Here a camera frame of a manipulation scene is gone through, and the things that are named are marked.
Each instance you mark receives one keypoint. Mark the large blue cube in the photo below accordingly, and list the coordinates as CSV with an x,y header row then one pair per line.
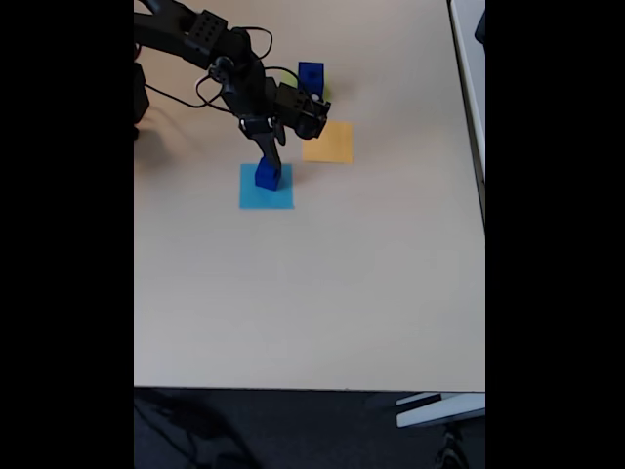
x,y
267,182

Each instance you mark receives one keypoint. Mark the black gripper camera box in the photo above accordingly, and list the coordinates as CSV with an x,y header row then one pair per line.
x,y
312,117

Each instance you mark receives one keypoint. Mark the blue paper square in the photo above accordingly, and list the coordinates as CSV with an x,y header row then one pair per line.
x,y
254,200

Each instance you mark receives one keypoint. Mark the green paper square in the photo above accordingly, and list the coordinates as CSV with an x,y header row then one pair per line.
x,y
288,77

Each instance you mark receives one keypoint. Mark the dark object on adjacent table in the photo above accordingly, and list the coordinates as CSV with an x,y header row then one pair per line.
x,y
482,29

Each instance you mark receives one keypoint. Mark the white table foot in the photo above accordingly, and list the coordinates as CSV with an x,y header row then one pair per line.
x,y
439,410

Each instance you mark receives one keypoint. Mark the largest blue cube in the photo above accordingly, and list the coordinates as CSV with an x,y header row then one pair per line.
x,y
317,88

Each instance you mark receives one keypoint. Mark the white adjacent table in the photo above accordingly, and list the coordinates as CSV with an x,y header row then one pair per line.
x,y
471,58

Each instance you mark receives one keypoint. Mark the orange paper square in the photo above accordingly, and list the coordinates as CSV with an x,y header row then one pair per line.
x,y
337,146

